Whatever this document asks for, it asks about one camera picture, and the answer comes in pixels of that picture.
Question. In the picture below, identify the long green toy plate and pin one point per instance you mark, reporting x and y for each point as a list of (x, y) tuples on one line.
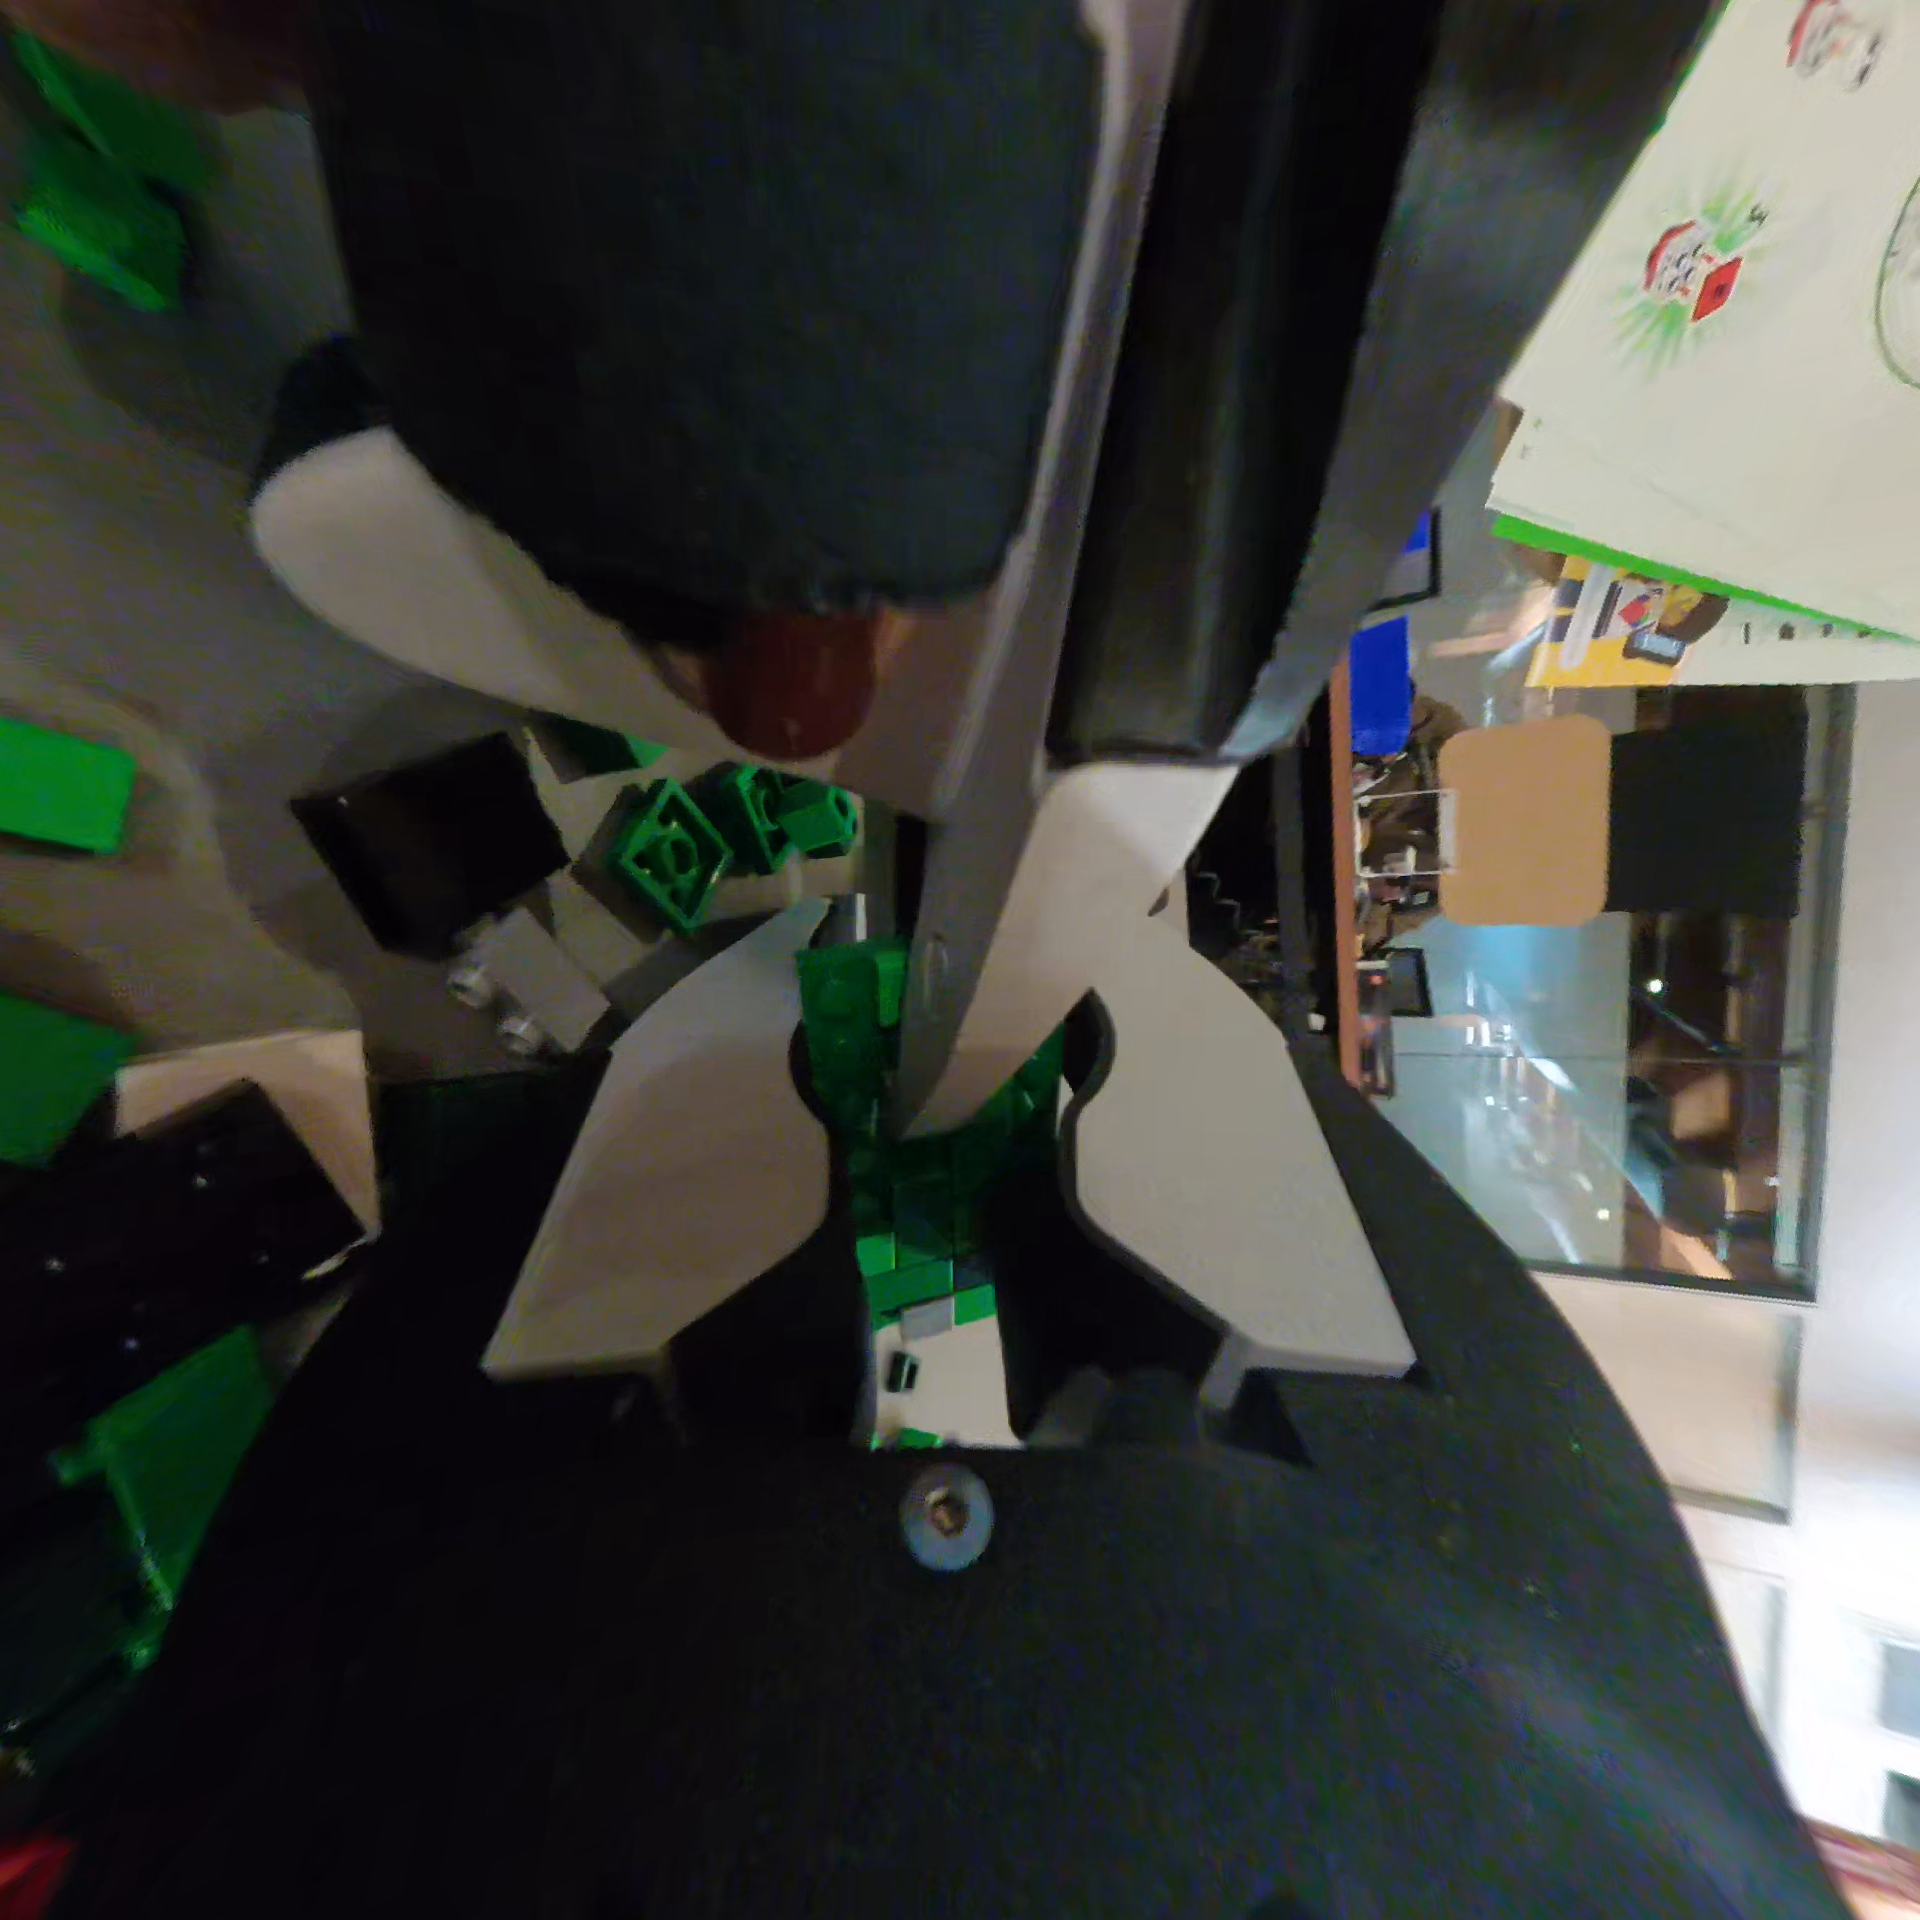
[(61, 788)]

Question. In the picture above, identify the white toy brick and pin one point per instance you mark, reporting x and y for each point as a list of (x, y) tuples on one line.
[(240, 1080)]

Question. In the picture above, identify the yellow printed box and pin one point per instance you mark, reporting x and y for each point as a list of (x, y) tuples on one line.
[(1620, 633)]

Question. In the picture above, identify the glass partition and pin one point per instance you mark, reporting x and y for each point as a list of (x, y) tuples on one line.
[(1547, 1080)]

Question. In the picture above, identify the white instruction booklet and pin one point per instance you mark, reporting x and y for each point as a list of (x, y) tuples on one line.
[(1727, 419)]

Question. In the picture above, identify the grey studded toy brick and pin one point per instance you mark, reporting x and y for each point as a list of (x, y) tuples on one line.
[(548, 975)]

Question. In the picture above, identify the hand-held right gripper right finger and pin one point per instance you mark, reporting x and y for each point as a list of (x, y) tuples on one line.
[(1215, 1200)]

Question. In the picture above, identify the white cabinet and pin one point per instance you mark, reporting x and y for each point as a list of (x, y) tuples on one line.
[(1727, 1397)]

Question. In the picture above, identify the wooden table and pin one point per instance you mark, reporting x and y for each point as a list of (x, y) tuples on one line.
[(1343, 841)]

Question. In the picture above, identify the long black toy plate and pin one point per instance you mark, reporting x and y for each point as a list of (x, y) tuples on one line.
[(153, 1261)]

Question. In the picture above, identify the black sloped toy brick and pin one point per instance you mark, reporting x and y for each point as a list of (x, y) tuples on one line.
[(429, 841)]

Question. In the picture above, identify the red round toy brick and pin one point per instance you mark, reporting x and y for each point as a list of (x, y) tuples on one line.
[(31, 1882)]

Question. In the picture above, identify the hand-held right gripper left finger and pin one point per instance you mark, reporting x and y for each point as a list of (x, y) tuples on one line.
[(673, 1200)]

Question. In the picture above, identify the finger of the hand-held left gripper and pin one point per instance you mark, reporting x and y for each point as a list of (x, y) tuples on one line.
[(961, 975), (1117, 857)]

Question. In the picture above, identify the person's left hand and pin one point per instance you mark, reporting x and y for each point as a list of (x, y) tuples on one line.
[(789, 683)]

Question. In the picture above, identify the blue storage bin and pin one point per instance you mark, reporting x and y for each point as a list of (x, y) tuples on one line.
[(1378, 683), (1420, 557)]

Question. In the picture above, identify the pile of green toy bricks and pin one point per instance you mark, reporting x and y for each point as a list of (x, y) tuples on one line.
[(668, 857)]

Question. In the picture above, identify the green checkered brick assembly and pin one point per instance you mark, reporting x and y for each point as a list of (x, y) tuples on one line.
[(931, 1200)]

